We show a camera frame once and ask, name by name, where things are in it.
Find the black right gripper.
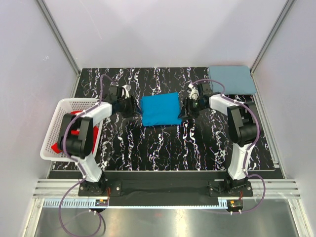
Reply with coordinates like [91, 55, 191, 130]
[177, 97, 206, 120]

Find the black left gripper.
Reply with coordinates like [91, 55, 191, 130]
[118, 95, 142, 119]

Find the bright blue t-shirt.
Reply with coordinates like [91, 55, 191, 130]
[141, 92, 182, 126]

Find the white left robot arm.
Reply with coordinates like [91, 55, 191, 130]
[57, 84, 141, 196]

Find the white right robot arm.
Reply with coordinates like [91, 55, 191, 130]
[178, 79, 261, 196]

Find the folded light blue t-shirt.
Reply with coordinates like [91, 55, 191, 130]
[209, 66, 257, 95]

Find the white plastic laundry basket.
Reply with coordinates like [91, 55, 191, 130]
[40, 98, 98, 162]

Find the red t-shirt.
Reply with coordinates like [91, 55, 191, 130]
[51, 111, 99, 159]

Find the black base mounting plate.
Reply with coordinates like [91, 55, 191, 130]
[79, 171, 253, 208]

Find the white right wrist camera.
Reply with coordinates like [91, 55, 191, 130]
[187, 83, 199, 100]

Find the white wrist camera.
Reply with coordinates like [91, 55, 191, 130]
[187, 83, 199, 100]
[121, 84, 131, 99]

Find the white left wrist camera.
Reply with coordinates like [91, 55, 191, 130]
[121, 84, 131, 99]

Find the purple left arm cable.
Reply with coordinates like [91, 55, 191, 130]
[58, 74, 117, 236]

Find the aluminium front rail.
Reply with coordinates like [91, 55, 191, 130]
[33, 179, 300, 209]

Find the white toothed cable duct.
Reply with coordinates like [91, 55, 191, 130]
[43, 198, 108, 208]

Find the left aluminium frame post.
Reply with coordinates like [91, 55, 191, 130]
[35, 0, 81, 76]

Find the aluminium frame post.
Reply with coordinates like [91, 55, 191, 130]
[250, 0, 296, 75]
[35, 0, 81, 76]

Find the right aluminium frame post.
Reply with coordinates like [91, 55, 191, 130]
[250, 0, 296, 75]

